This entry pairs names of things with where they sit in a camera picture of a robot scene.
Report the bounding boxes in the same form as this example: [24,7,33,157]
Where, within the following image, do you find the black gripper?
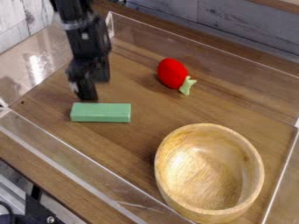
[64,17,112,101]

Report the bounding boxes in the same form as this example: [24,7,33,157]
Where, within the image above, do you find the clear acrylic enclosure wall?
[0,14,299,224]

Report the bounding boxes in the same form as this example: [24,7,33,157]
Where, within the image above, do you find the clear acrylic corner bracket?
[105,11,114,38]

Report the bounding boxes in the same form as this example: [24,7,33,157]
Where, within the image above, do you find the green rectangular block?
[69,102,130,123]

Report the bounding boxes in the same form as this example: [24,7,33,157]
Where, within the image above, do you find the black clamp with cable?
[0,185,65,224]

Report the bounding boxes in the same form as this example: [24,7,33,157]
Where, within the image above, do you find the red plush strawberry toy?
[156,58,197,95]

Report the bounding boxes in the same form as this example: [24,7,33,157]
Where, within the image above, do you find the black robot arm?
[50,0,112,101]

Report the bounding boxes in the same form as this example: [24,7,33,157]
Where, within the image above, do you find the brown wooden bowl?
[153,123,265,224]

